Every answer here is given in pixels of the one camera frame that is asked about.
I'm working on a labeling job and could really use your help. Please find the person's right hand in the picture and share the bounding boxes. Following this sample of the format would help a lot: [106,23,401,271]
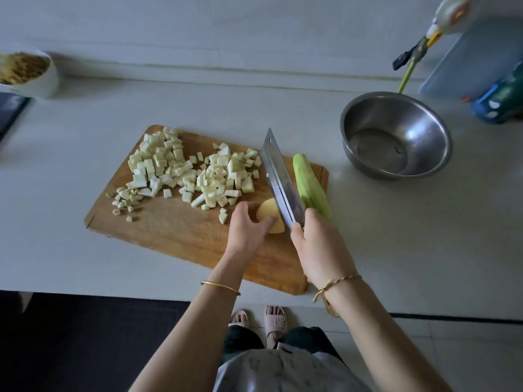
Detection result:
[290,208,359,292]

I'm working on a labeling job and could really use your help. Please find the braided cord bracelet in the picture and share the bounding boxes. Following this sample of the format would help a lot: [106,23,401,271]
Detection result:
[312,273,363,304]

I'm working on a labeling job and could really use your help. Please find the peeled green cucumber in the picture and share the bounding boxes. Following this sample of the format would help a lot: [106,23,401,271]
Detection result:
[291,152,333,219]

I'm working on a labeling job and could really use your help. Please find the gold bangle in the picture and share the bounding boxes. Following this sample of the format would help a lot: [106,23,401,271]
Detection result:
[200,279,243,296]

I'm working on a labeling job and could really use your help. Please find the pile of white diced vegetable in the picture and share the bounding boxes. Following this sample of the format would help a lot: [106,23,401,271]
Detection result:
[186,142,263,226]

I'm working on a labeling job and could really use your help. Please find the dark green bottle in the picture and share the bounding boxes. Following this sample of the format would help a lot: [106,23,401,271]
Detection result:
[472,61,523,124]

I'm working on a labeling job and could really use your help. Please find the black gas stove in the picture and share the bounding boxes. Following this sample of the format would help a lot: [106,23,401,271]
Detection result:
[0,92,32,144]

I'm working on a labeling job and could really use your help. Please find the light blue plastic board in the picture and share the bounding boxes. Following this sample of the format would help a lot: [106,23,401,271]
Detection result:
[420,16,523,100]

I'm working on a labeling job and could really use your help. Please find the person's left foot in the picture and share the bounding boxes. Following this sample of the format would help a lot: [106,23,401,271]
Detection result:
[229,309,251,328]

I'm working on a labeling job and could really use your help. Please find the pile of garlic cloves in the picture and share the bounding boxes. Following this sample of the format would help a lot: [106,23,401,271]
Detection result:
[105,186,144,224]

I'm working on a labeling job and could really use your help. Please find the peeled yellow potato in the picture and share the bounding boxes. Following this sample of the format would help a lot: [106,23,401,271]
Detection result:
[256,197,287,235]

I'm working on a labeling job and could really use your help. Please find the white patterned garment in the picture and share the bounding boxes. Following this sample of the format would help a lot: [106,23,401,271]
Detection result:
[212,342,373,392]

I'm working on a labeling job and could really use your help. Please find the person's right forearm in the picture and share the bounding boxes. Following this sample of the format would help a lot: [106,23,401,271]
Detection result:
[323,277,454,392]

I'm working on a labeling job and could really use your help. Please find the white bowl of noodles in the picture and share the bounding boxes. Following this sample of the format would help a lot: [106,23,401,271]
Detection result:
[0,50,60,100]

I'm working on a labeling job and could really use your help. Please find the person's right foot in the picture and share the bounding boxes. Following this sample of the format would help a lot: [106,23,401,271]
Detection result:
[263,303,289,348]

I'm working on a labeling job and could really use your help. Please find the deep stainless steel bowl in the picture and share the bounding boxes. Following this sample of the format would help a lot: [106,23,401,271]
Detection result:
[340,91,454,180]

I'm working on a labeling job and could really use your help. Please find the cleaver with wooden handle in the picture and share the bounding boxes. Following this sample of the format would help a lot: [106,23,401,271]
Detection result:
[260,128,340,319]

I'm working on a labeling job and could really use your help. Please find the person's left forearm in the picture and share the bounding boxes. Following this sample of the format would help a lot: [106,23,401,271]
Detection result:
[129,269,242,392]

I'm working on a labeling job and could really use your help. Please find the person's left hand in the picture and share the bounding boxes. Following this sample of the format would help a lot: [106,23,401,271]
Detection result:
[219,200,279,274]

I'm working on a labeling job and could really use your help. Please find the dark green trousers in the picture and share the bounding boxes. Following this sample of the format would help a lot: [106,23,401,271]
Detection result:
[219,324,344,364]

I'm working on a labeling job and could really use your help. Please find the person's foot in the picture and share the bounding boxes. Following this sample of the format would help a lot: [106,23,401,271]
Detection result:
[229,309,251,328]
[263,303,289,348]

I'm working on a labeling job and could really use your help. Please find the wooden cutting board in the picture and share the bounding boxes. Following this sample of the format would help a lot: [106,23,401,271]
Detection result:
[82,125,330,296]

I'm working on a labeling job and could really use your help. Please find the wall tap with hose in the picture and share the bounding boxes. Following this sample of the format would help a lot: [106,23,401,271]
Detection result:
[392,36,430,71]

